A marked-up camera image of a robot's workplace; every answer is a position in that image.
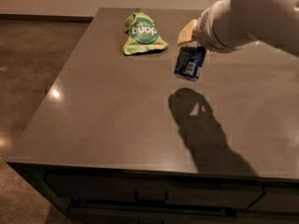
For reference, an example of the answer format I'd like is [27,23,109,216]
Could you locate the dark cabinet drawer front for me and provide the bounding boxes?
[45,174,263,208]

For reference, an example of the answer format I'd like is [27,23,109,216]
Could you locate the green snack bag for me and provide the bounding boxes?
[123,12,168,56]

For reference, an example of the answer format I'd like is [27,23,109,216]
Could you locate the blue pepsi can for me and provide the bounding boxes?
[174,47,206,80]

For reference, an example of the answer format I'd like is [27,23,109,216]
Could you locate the dark right drawer front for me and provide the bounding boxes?
[249,188,299,214]

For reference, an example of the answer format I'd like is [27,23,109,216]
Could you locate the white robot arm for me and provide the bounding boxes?
[178,0,299,57]

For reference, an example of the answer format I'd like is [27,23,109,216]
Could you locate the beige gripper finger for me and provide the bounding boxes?
[177,20,197,47]

